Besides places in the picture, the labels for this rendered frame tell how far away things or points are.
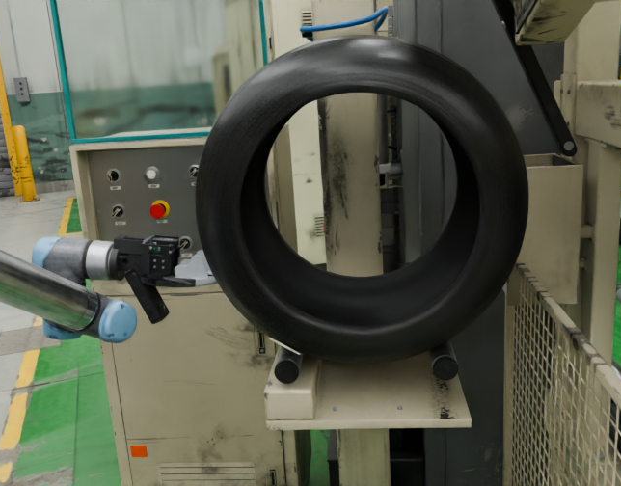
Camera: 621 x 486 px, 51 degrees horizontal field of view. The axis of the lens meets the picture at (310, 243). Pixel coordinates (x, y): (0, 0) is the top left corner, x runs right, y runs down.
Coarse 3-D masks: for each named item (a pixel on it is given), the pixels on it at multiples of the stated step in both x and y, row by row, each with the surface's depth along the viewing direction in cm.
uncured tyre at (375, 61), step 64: (320, 64) 102; (384, 64) 101; (448, 64) 103; (256, 128) 104; (448, 128) 102; (512, 128) 107; (256, 192) 135; (512, 192) 104; (256, 256) 137; (448, 256) 135; (512, 256) 109; (256, 320) 115; (320, 320) 114; (384, 320) 134; (448, 320) 110
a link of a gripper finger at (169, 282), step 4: (168, 276) 122; (172, 276) 122; (156, 280) 123; (160, 280) 122; (164, 280) 121; (168, 280) 121; (172, 280) 121; (176, 280) 121; (180, 280) 122; (184, 280) 122; (188, 280) 122; (192, 280) 122; (156, 284) 121; (160, 284) 121; (164, 284) 121; (168, 284) 121; (172, 284) 121; (176, 284) 121; (180, 284) 121; (184, 284) 121; (188, 284) 121; (192, 284) 122
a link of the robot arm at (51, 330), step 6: (42, 318) 124; (42, 324) 125; (48, 324) 123; (54, 324) 123; (60, 324) 122; (42, 330) 125; (48, 330) 123; (54, 330) 123; (60, 330) 123; (66, 330) 123; (72, 330) 121; (48, 336) 123; (54, 336) 123; (60, 336) 123; (66, 336) 124; (72, 336) 124; (78, 336) 126
